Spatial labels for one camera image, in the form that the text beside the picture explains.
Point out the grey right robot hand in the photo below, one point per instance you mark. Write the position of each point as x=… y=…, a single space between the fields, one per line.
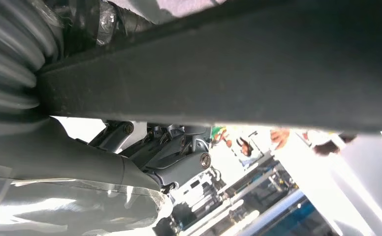
x=63 y=163

